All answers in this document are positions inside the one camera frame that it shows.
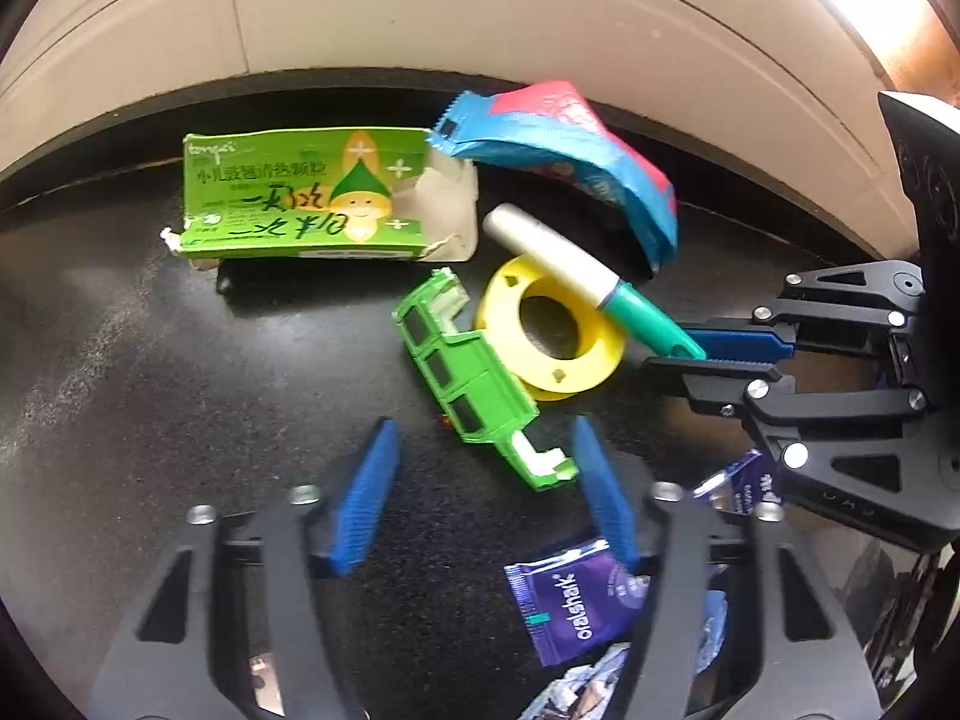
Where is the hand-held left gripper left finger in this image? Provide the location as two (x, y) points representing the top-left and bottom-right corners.
(88, 416), (402, 720)

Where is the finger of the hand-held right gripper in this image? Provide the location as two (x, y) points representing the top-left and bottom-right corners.
(643, 356), (947, 550)
(675, 259), (927, 365)

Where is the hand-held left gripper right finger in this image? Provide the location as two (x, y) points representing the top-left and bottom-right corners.
(566, 414), (886, 720)

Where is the green plastic toy frame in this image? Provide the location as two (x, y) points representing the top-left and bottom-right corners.
(392, 268), (580, 494)

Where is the white marker green cap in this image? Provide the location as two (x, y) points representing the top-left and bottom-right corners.
(484, 202), (707, 361)

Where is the purple foil pouch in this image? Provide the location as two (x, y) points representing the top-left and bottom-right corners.
(502, 448), (785, 667)

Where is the crumpled silver foil wrapper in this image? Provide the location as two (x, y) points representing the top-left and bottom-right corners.
(517, 589), (730, 720)

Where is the yellow plastic spool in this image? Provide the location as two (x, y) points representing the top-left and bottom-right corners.
(472, 255), (627, 400)

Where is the blue pink snack wrapper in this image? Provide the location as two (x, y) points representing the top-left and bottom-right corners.
(427, 79), (680, 275)

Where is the green medicine box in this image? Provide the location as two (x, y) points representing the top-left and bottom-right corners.
(161, 126), (481, 272)

